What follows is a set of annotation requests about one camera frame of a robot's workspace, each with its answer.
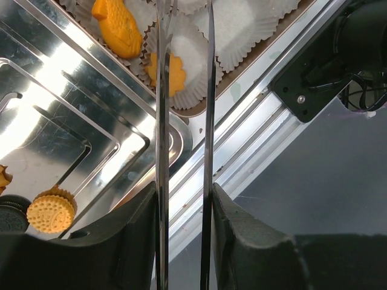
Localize orange fish cookie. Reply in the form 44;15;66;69
91;0;143;59

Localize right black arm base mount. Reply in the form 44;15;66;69
271;1;386;123

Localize orange star cookie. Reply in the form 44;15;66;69
0;165;13;194

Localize stainless steel baking tray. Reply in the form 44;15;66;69
0;0;194;239

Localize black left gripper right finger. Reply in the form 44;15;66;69
212;184;386;289

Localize aluminium table edge rail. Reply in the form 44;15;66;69
169;1;343;259

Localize black sandwich cookie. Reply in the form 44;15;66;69
1;195;31;233

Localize brown cookie tin box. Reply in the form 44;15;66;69
61;1;308;117

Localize orange flower cookie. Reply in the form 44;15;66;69
145;53;186;97

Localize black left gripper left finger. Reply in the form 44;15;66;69
1;182;157;289

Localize white paper liner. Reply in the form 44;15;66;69
139;16;208;110
193;0;279;73

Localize stainless steel serving tongs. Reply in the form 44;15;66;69
154;0;217;290

